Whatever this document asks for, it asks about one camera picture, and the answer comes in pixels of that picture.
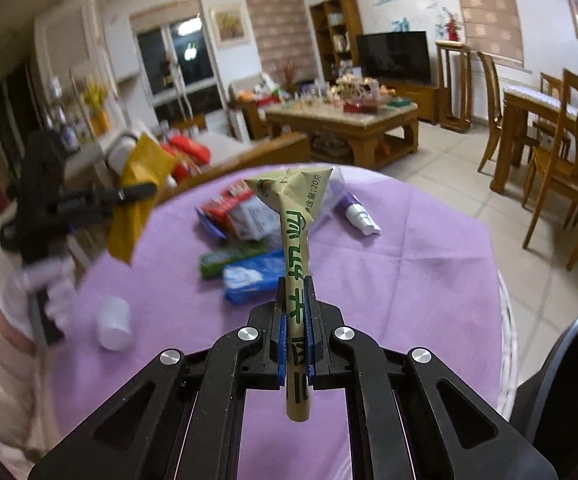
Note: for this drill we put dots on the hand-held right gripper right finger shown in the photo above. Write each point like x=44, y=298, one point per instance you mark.
x=310, y=347

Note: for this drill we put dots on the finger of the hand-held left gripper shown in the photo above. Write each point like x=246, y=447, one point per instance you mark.
x=81, y=210
x=134, y=191

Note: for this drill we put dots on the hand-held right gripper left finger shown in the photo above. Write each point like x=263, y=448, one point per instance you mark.
x=281, y=347

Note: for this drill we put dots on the yellow snack packet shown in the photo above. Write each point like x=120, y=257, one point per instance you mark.
x=129, y=232

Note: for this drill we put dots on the blue white tissue packet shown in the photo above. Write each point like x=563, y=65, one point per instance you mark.
x=249, y=277

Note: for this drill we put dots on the red white snack packet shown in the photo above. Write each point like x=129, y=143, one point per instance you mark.
x=219, y=207

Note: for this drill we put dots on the tan green-print sachet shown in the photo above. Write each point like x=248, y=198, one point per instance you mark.
x=296, y=260

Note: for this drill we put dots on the green wrapper packet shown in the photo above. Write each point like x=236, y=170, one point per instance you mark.
x=224, y=260

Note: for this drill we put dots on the clear plastic wrapper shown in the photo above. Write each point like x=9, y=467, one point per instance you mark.
x=251, y=220

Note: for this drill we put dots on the white purple spray bottle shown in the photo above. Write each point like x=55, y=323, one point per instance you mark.
x=359, y=215

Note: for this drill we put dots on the black trash bin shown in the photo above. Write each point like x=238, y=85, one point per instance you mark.
x=569, y=390

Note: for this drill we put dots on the person's left hand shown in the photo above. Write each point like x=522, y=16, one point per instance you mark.
x=59, y=290

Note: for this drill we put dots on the white sofa cushion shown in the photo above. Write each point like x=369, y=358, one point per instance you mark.
x=119, y=152

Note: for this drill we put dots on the red snack bag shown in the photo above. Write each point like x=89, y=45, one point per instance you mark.
x=189, y=152

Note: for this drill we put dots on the cluttered display shelf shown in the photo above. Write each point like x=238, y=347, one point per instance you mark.
x=64, y=110

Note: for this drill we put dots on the yellow flower bunch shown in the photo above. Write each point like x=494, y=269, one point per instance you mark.
x=96, y=100

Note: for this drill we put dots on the purple tablecloth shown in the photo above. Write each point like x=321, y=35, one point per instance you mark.
x=179, y=285

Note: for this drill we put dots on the white cup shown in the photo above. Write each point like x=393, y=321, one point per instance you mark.
x=114, y=325

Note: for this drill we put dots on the white air conditioner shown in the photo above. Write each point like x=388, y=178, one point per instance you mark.
x=119, y=55

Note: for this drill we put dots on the glass balcony door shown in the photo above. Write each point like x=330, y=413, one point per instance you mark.
x=179, y=60

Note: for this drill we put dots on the small framed yellow picture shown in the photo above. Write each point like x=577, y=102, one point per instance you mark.
x=229, y=25

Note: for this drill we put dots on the wide pink window blind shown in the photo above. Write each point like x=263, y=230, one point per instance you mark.
x=281, y=35

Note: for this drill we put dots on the wooden coffee table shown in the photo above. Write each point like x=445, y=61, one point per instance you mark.
x=369, y=130

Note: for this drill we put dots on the pile of small household items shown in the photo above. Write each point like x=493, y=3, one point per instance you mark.
x=349, y=92

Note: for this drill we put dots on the wooden television stand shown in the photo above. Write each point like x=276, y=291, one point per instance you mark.
x=419, y=100

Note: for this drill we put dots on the wooden bookshelf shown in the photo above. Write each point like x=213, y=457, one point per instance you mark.
x=351, y=20

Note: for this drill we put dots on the black flat television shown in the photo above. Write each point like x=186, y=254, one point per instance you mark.
x=394, y=57

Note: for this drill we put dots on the tall wooden plant stand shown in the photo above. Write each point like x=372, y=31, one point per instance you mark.
x=454, y=85

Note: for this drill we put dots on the wooden dining chair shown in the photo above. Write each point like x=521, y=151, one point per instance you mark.
x=551, y=85
x=491, y=100
x=569, y=160

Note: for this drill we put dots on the wooden dining table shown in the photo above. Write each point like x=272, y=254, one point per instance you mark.
x=519, y=105

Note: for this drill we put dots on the red flower vase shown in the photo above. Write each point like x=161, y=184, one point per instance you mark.
x=451, y=25

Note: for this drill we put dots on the narrow pink window blind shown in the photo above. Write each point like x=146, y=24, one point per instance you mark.
x=489, y=10

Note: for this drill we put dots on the wooden frame sofa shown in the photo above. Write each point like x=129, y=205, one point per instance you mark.
x=269, y=147

